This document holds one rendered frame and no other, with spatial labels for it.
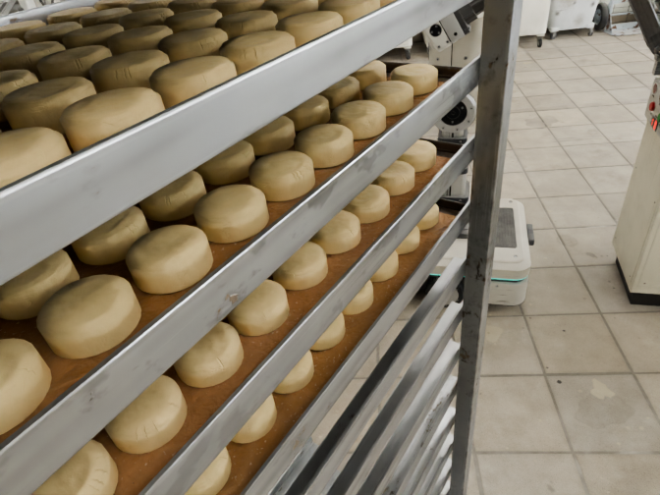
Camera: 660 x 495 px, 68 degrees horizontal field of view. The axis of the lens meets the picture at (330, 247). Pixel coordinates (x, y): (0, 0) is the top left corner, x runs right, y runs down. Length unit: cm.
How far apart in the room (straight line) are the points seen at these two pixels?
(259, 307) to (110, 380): 16
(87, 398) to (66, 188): 10
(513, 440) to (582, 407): 28
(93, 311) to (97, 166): 10
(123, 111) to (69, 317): 11
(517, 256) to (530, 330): 30
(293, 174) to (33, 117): 16
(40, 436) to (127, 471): 12
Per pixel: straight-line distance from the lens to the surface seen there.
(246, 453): 44
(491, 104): 58
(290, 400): 46
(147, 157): 23
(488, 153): 60
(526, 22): 547
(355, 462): 63
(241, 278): 29
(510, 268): 201
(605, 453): 185
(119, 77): 34
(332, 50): 32
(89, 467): 34
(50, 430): 25
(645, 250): 214
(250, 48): 33
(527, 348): 205
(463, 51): 176
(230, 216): 32
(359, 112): 45
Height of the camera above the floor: 150
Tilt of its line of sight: 36 degrees down
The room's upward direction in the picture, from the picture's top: 8 degrees counter-clockwise
